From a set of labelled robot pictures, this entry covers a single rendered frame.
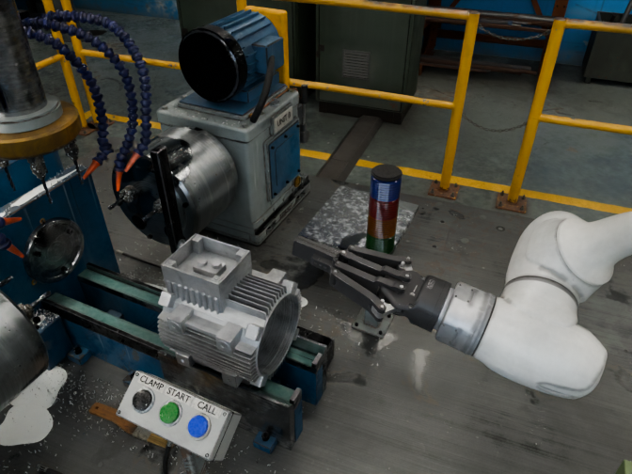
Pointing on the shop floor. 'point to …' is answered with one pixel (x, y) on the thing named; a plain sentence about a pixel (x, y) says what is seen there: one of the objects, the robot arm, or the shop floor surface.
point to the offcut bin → (609, 51)
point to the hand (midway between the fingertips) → (315, 253)
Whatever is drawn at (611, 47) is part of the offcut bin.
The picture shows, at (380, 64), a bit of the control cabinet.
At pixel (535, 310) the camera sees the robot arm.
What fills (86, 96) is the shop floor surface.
